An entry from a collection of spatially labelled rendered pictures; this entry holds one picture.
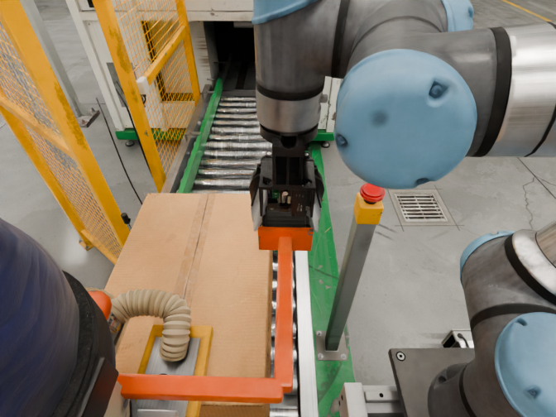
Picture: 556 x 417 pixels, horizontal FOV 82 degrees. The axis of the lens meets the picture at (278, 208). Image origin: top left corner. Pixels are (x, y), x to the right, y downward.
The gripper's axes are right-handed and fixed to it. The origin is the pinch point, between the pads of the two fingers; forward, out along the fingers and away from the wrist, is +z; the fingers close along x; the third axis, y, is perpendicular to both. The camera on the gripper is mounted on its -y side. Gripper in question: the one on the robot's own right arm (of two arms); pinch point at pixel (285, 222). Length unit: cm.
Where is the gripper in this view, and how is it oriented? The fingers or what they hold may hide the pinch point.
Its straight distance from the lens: 54.3
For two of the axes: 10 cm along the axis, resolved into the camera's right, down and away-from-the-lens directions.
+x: 10.0, 0.2, -0.2
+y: -0.3, 7.0, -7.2
